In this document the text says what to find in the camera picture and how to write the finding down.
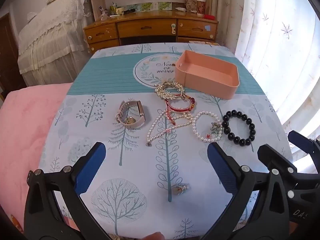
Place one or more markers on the white tube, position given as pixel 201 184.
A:
pixel 180 9

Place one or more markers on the orange snack box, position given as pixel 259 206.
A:
pixel 203 43

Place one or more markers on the pink plastic box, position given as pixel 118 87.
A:
pixel 207 73

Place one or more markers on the white floral curtain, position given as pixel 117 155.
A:
pixel 275 42

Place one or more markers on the person's left hand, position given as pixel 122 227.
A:
pixel 155 236

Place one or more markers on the red patterned paper cup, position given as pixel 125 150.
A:
pixel 200 6

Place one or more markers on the brown patterned box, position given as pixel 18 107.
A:
pixel 191 3

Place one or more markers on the tree print tablecloth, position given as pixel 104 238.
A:
pixel 135 155

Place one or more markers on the pink blanket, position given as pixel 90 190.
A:
pixel 25 142

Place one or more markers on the wooden desk with drawers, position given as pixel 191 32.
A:
pixel 147 30

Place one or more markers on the red case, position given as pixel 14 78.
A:
pixel 209 16

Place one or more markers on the black marker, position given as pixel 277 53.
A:
pixel 129 11

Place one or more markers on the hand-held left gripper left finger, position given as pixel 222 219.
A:
pixel 91 165

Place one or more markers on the white lace furniture cover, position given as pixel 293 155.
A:
pixel 50 40

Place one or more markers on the floral picture panel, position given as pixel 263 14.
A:
pixel 147 5

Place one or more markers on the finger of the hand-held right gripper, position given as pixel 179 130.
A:
pixel 303 140
pixel 277 156

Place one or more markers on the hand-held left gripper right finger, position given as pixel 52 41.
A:
pixel 221 166

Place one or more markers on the dark wooden door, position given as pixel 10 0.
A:
pixel 8 55

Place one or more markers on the pen holder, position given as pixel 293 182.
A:
pixel 113 9

